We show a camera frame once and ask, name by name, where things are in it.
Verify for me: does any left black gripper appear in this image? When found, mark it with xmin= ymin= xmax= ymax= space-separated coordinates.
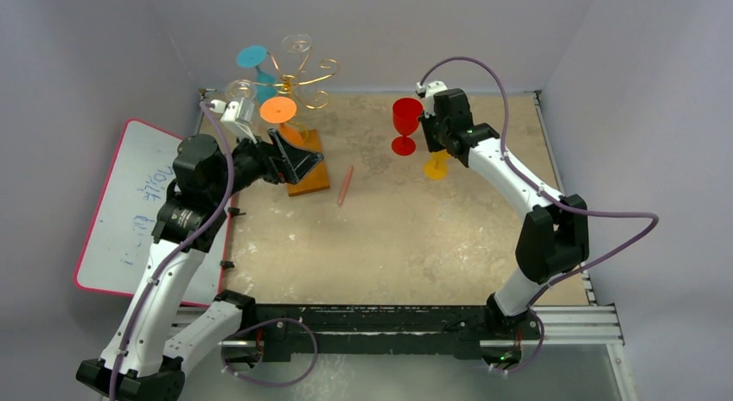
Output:
xmin=209 ymin=125 xmax=322 ymax=203

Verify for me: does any yellow plastic wine glass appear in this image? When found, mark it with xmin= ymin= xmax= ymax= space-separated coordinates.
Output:
xmin=423 ymin=150 xmax=451 ymax=181

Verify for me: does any red plastic wine glass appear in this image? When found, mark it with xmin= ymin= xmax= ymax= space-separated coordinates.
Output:
xmin=391 ymin=98 xmax=423 ymax=156

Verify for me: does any orange plastic wine glass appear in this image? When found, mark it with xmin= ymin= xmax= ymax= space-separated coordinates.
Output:
xmin=259 ymin=96 xmax=304 ymax=147

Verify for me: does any clear wine glass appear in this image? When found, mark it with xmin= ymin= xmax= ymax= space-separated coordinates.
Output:
xmin=224 ymin=79 xmax=258 ymax=102
xmin=281 ymin=34 xmax=312 ymax=56

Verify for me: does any blue plastic wine glass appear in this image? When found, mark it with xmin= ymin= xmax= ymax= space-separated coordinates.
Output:
xmin=235 ymin=45 xmax=278 ymax=104

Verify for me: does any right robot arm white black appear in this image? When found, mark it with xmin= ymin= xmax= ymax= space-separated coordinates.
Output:
xmin=416 ymin=81 xmax=590 ymax=338

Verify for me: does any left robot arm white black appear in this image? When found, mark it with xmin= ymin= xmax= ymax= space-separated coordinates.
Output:
xmin=76 ymin=130 xmax=323 ymax=400

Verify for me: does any wooden rack base board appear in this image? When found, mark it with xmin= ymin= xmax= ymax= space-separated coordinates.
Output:
xmin=286 ymin=130 xmax=330 ymax=197

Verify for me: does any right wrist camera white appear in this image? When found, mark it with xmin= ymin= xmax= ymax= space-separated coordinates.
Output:
xmin=415 ymin=80 xmax=448 ymax=118

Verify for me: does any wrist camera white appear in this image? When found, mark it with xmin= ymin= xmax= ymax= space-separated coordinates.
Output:
xmin=415 ymin=80 xmax=448 ymax=118
xmin=207 ymin=98 xmax=257 ymax=143

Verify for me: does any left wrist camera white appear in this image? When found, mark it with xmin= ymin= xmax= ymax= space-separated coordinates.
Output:
xmin=207 ymin=98 xmax=257 ymax=143

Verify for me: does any gold wire wine glass rack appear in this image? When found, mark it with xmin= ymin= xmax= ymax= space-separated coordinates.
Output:
xmin=253 ymin=47 xmax=340 ymax=135

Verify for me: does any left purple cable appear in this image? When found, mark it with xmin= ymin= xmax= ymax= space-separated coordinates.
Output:
xmin=107 ymin=102 xmax=236 ymax=401

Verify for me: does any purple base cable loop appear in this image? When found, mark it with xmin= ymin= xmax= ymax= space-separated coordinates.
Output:
xmin=220 ymin=316 xmax=320 ymax=388

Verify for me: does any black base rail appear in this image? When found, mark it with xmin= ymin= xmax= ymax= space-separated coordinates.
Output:
xmin=220 ymin=288 xmax=542 ymax=366

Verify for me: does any whiteboard with pink frame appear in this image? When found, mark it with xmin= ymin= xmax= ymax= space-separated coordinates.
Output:
xmin=73 ymin=118 xmax=237 ymax=308

